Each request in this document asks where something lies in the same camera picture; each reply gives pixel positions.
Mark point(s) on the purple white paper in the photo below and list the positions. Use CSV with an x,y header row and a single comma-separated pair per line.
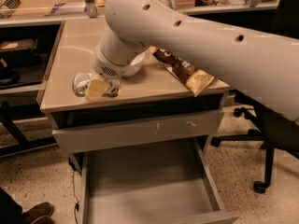
x,y
60,9

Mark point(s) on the brown shoe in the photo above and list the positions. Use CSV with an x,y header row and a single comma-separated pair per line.
x,y
39,214

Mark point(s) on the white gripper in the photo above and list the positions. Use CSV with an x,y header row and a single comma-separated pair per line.
x,y
107,67

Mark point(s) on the white ceramic bowl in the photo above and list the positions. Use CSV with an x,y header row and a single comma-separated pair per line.
x,y
134,66

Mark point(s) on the green 7up soda can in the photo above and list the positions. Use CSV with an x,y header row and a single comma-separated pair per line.
x,y
81,82

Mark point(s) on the brown yellow chip bag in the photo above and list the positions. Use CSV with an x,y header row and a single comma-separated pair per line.
x,y
193,78

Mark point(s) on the long background desk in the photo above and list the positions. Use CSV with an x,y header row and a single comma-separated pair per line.
x,y
174,12

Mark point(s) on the black coiled spring item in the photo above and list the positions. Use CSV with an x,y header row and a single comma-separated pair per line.
x,y
8,7

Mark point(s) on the open grey middle drawer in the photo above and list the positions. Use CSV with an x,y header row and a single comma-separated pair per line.
x,y
158,183

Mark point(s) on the black office chair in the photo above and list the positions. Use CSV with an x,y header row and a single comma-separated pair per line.
x,y
275,131

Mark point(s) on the closed grey top drawer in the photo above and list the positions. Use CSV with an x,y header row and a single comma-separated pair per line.
x,y
138,131

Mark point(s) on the grey drawer cabinet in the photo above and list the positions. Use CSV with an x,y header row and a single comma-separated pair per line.
x,y
152,92

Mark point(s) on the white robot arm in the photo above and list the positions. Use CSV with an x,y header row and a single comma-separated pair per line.
x,y
263,66

